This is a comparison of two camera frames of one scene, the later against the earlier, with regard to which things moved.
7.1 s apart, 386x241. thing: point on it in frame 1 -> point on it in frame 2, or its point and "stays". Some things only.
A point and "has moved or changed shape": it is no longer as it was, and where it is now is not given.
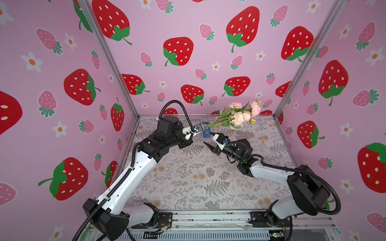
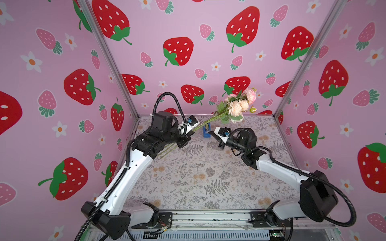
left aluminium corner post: x=86 y=7 stays
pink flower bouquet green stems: x=235 y=115 has moved or changed shape
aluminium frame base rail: x=221 y=225 stays
